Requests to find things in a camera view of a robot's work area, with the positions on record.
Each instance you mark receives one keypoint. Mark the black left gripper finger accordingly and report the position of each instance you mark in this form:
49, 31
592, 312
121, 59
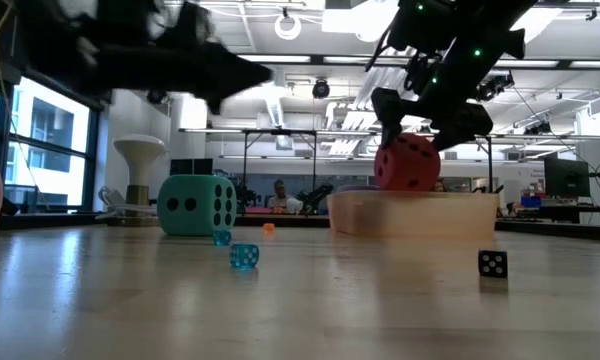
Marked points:
205, 70
214, 104

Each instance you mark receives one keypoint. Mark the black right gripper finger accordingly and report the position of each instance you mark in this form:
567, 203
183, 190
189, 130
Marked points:
387, 112
462, 125

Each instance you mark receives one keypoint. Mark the large red foam die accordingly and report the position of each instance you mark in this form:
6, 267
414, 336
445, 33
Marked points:
405, 170

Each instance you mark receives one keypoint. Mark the large purple foam die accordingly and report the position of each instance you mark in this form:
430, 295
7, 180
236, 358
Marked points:
357, 189

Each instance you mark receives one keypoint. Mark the orange translucent plastic bin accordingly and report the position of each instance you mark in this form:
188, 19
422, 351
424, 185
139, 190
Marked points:
415, 215

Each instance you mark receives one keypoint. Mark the large teal foam die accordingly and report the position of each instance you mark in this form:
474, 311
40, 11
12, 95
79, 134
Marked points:
195, 220

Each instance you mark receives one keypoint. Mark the small cyan translucent die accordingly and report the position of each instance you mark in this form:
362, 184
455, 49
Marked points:
222, 238
244, 256

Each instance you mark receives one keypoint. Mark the small orange translucent die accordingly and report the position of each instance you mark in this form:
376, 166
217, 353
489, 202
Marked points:
268, 229

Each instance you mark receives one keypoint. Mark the black background robot arm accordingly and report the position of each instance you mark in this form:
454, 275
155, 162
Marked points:
247, 197
317, 195

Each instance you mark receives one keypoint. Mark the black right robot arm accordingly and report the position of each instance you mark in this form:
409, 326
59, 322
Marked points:
430, 25

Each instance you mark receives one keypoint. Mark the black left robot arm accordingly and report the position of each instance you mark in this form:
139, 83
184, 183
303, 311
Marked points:
55, 55

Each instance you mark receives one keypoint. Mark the person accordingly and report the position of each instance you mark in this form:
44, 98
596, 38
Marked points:
438, 186
280, 190

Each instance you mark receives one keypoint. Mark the black double monitor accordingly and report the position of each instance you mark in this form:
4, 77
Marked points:
190, 167

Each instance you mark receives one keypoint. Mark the white mushroom lamp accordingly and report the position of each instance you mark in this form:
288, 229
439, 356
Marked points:
140, 150

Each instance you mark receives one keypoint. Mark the black beam with light strips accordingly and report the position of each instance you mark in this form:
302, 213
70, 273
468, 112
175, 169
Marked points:
318, 59

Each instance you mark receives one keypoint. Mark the black computer monitor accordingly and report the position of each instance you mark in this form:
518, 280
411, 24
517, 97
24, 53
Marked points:
567, 177

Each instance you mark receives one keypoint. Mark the small black die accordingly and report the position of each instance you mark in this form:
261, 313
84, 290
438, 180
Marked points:
492, 264

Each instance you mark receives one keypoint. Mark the black ceiling camera cluster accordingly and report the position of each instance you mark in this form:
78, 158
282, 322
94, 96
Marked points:
490, 89

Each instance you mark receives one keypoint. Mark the black workstation frame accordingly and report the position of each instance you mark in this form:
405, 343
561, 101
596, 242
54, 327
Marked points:
245, 170
489, 165

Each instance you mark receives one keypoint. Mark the dark window frame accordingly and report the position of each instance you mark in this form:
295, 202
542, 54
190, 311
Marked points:
4, 140

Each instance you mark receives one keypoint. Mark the black aluminium table frame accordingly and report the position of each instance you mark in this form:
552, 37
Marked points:
55, 220

